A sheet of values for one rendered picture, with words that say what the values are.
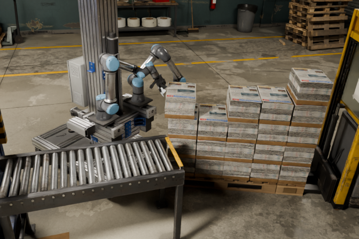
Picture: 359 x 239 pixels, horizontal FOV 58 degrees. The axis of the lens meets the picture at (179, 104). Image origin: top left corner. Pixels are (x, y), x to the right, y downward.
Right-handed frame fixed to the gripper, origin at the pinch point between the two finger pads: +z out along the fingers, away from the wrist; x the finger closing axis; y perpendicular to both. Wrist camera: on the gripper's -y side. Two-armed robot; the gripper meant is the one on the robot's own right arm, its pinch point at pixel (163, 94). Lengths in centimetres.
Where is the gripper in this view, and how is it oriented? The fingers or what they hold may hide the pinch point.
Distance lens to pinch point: 323.3
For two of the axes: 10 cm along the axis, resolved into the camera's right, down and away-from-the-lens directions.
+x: 0.6, -4.5, 8.9
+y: 8.9, -3.8, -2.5
